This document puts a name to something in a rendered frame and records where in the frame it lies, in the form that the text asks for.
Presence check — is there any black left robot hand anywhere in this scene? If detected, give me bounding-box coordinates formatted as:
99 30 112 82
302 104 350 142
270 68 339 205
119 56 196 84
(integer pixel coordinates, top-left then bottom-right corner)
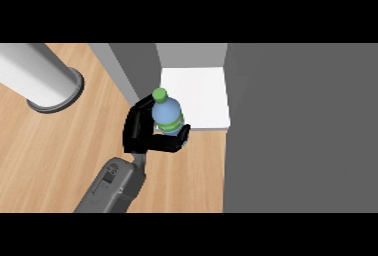
121 94 192 155

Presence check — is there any blue water bottle green cap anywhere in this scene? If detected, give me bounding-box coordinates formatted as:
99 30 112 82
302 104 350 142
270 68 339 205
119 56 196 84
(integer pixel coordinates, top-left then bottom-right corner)
150 87 187 138

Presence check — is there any white cabinet shelf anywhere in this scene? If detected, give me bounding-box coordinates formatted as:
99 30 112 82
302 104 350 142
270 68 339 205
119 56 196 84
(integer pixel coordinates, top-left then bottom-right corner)
159 67 231 131

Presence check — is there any grey cabinet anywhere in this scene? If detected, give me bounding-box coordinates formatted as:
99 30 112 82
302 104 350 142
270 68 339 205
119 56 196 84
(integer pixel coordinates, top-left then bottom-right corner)
87 43 231 131

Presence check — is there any dark grey cabinet door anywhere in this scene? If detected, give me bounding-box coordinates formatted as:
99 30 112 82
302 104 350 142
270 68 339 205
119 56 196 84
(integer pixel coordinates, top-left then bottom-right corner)
221 43 378 213

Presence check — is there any white cylinder with dark rim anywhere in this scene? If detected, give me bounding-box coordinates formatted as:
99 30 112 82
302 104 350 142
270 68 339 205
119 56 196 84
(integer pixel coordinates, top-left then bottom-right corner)
0 43 85 115

